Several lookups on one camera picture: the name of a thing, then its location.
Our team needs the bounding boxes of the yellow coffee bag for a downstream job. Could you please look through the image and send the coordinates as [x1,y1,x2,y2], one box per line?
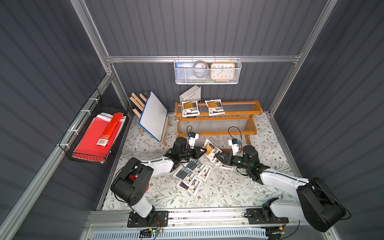
[182,101,200,117]
[205,99,225,117]
[204,140,222,163]

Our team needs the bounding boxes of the blue coffee bag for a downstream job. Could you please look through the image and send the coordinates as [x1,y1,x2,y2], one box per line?
[173,166,197,186]
[187,160,206,176]
[214,158,223,167]

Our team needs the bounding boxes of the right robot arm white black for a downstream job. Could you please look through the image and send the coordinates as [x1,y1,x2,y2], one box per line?
[215,146,352,232]

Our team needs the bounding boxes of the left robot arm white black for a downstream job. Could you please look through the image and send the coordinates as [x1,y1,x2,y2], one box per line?
[110,137,207,219]

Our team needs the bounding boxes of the purple coffee bag right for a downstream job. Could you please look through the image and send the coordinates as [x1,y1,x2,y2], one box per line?
[218,164,234,171]

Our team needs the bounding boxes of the purple coffee bag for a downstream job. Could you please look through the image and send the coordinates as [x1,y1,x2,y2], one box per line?
[218,164,234,171]
[177,179,203,196]

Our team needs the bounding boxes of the purple coffee bag left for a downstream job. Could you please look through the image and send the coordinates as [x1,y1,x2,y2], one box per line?
[177,179,203,196]

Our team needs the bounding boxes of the orange wooden two-tier shelf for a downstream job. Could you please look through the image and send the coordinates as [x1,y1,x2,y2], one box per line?
[175,101,263,146]

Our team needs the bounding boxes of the blue framed whiteboard easel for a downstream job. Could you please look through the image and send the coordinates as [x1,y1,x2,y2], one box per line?
[129,91,170,147]

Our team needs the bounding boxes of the red round object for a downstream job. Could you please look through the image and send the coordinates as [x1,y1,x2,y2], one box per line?
[129,175,150,195]

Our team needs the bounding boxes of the yellow square analog clock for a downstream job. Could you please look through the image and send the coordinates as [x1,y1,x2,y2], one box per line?
[211,63,236,82]

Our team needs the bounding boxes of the blue white box in basket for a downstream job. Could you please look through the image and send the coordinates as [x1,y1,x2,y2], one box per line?
[175,63,195,77]

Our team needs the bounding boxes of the red long box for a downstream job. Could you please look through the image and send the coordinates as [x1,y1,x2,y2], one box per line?
[96,113,125,147]

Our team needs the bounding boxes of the round clear tape roll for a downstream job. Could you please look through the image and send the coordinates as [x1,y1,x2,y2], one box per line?
[193,60,209,80]

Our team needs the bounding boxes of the small circuit board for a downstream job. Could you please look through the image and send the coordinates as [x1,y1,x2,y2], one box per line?
[139,228,164,240]

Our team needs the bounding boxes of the red folders stack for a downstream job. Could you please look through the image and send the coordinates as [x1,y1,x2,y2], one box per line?
[72,113,125,164]

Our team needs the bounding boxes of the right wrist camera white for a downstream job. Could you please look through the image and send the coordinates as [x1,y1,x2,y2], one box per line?
[228,139,242,156]

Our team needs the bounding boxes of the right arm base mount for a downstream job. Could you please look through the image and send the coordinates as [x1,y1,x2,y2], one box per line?
[244,198,289,225]

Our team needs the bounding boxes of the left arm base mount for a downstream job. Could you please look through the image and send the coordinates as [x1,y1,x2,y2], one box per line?
[127,210,169,228]

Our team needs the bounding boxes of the white wire hanging basket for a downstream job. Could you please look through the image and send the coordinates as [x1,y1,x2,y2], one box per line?
[173,58,243,86]

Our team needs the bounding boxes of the black wire wall basket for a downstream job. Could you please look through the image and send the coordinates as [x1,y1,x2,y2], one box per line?
[59,90,132,166]

